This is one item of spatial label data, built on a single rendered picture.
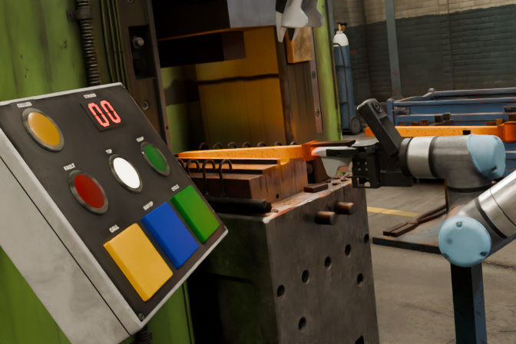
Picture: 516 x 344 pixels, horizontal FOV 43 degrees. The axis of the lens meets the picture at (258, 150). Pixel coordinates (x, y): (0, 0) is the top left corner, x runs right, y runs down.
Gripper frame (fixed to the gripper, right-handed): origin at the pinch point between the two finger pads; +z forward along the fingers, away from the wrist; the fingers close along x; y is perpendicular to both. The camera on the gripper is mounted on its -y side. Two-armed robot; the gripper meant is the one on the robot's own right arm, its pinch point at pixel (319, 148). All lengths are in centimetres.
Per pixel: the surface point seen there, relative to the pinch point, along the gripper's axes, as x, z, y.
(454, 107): 374, 119, 38
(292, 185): 1.5, 8.9, 8.1
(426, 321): 138, 47, 102
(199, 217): -44.6, -8.2, 1.4
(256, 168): -7.2, 11.0, 2.6
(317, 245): -0.3, 3.1, 20.3
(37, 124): -67, -8, -15
